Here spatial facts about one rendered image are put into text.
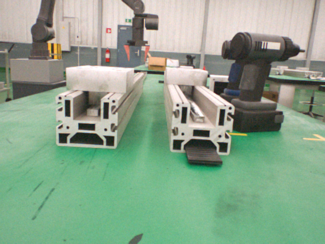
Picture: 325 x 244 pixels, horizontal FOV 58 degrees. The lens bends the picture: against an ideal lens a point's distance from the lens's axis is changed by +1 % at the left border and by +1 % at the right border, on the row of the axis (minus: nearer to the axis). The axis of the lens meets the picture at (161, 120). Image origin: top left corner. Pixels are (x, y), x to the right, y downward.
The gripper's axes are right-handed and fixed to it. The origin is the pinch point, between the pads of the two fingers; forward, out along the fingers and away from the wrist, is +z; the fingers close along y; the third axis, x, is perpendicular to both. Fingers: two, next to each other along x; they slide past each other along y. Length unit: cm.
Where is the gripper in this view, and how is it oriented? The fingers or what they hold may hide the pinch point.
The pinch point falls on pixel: (137, 59)
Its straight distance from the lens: 147.6
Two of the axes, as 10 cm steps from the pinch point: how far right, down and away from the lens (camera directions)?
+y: 10.0, 0.4, 0.4
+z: -0.5, 9.8, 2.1
